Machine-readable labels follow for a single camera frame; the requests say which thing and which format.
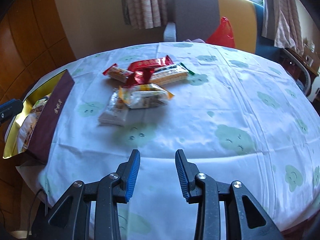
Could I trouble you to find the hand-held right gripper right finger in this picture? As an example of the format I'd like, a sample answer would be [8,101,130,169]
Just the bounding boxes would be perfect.
[175,149,285,240]

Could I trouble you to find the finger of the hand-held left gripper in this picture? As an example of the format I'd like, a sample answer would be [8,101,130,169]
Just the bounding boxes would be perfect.
[0,99,24,125]

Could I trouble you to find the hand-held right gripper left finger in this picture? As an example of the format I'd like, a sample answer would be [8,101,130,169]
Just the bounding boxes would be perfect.
[31,149,141,240]

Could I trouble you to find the large clear packet red print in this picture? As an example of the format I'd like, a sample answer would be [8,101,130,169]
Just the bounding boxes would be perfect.
[19,110,44,153]

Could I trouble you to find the maroon tin box gold inside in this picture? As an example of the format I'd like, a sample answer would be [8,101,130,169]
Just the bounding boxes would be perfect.
[3,69,75,167]

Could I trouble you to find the yellow white snack packet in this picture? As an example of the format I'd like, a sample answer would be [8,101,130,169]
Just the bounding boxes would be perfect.
[118,83,175,110]

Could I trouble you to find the red snack packet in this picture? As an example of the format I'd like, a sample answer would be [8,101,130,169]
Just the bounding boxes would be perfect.
[126,68,156,87]
[127,55,173,72]

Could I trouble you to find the cracker packet green end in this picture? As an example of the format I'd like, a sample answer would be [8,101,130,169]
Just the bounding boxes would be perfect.
[149,63,196,85]

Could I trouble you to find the red-ended puffed rice bar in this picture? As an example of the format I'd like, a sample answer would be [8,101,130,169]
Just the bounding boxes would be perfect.
[102,63,135,83]

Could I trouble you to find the white tablecloth green cloud print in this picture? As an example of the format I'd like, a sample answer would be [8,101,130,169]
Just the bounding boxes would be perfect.
[16,42,320,240]

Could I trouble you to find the wooden wardrobe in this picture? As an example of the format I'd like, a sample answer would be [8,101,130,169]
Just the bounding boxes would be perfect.
[0,0,77,105]

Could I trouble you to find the red plastic bag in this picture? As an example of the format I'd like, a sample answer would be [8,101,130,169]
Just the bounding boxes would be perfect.
[206,17,237,48]

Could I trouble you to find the grey yellow blue chair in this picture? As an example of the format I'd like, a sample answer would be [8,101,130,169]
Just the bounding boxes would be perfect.
[164,0,284,54]

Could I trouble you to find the beige patterned curtain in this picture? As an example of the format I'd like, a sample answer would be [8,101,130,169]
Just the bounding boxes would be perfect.
[261,0,304,54]
[119,0,168,30]

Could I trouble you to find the wooden side table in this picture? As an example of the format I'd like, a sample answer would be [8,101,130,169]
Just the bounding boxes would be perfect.
[280,37,320,85]

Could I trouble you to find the black cable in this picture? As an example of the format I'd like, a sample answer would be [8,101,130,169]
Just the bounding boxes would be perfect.
[27,189,50,230]

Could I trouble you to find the grey metal chair frame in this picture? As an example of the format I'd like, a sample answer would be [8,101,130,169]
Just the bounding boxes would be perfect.
[282,47,313,103]

